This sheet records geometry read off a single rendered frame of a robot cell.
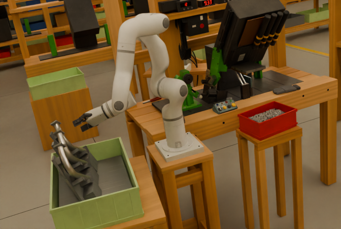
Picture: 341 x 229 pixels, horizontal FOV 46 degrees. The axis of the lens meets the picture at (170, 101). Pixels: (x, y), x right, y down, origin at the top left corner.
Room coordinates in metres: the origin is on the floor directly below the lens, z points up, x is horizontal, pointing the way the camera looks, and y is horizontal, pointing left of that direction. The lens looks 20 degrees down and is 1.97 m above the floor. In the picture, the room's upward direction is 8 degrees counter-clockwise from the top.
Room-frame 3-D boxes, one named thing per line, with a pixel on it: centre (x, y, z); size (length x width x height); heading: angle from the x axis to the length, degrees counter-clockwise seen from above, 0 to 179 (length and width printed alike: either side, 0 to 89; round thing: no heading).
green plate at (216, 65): (2.84, -0.39, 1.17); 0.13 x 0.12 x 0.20; 110
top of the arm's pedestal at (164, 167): (2.19, 0.00, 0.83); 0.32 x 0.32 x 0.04; 15
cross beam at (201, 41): (3.27, -0.32, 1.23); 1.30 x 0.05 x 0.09; 110
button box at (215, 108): (2.58, -0.36, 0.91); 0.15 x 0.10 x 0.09; 110
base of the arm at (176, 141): (2.19, 0.00, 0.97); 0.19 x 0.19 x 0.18
